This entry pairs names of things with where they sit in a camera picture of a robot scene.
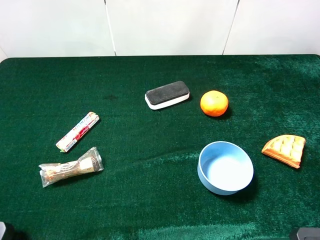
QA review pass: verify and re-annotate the green velvet table cloth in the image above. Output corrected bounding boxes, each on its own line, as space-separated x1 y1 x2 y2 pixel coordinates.
0 54 320 240

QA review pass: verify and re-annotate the black white board eraser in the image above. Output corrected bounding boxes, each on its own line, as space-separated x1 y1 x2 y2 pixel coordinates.
144 80 190 110

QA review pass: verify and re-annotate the waffle slice toy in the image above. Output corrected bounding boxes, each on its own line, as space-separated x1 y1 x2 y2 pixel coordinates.
261 134 306 169

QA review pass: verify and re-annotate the orange mandarin fruit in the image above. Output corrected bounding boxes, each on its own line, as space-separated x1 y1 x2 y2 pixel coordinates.
200 90 229 117

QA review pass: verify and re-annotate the white red candy pack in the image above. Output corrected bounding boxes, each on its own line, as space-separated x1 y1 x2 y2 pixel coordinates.
55 111 100 153

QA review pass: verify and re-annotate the light blue bowl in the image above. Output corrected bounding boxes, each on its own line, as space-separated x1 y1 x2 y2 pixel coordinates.
197 141 254 196

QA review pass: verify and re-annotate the grey base right corner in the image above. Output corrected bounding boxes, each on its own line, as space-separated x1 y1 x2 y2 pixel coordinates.
289 227 320 240

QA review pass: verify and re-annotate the clear wrapped snack bar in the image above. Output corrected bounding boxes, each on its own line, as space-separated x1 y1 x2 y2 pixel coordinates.
39 147 104 188

